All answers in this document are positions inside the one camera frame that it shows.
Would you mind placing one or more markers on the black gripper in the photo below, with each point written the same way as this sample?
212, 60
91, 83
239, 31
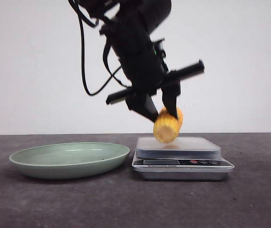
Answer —
148, 72

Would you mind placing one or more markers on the silver digital kitchen scale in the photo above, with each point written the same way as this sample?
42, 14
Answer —
186, 158

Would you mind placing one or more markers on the green shallow plate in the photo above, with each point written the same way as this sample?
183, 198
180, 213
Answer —
69, 160

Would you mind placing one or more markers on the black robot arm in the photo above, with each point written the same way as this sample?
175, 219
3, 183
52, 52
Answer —
127, 28

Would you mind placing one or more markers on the yellow corn cob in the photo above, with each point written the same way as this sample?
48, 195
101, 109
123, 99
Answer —
166, 127

